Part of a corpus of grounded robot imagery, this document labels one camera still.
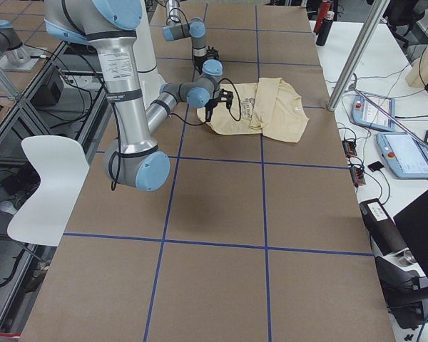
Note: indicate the black monitor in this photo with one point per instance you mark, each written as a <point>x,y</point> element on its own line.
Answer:
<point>412,224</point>

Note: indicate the teach pendant far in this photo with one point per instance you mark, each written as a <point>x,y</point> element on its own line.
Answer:
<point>366,115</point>

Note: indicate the brown black box device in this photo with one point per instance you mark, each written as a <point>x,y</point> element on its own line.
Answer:
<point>381,227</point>

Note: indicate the black bottle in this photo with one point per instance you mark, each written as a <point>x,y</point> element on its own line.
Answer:
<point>325,28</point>

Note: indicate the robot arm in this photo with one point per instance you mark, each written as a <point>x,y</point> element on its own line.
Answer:
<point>133,158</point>
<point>179,27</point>

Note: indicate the cream long-sleeve graphic shirt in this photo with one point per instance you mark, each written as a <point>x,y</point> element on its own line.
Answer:
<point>271,107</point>

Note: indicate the white plastic chair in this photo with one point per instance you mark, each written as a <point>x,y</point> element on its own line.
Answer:
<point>62,167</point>

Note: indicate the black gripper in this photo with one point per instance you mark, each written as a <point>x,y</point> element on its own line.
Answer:
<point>198,64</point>
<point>210,107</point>

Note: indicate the aluminium frame post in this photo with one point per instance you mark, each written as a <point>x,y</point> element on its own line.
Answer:
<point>361,42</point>

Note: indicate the teach pendant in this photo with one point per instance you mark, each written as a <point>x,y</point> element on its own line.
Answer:
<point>406,158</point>
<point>366,115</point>

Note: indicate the teach pendant near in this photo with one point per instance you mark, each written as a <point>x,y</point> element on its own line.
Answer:
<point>406,158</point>

